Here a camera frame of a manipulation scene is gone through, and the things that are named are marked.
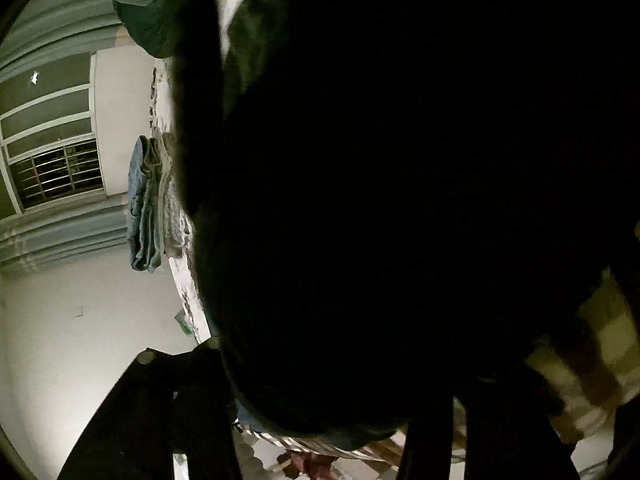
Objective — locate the green striped curtain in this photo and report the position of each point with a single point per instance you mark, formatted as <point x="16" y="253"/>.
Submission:
<point x="60" y="235"/>
<point x="50" y="15"/>

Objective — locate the dark blue jeans pants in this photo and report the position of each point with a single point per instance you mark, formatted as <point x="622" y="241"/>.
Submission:
<point x="400" y="185"/>

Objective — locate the folded light blue jeans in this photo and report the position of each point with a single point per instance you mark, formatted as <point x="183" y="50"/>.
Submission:
<point x="142" y="210"/>

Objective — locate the dark green blanket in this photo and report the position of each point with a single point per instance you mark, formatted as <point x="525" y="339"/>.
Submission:
<point x="140" y="5"/>

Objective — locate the folded grey pants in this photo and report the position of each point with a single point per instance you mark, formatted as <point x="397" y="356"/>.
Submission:
<point x="170" y="185"/>

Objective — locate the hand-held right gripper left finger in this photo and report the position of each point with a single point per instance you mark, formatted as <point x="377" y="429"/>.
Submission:
<point x="150" y="410"/>

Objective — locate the red cloth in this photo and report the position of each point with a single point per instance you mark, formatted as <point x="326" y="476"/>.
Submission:
<point x="305" y="465"/>

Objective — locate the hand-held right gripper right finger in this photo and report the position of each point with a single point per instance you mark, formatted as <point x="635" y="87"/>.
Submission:
<point x="500" y="435"/>

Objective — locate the barred window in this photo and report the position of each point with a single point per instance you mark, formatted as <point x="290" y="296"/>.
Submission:
<point x="55" y="150"/>

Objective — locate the green white plastic bag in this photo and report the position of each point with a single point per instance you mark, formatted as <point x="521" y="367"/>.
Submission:
<point x="182" y="322"/>

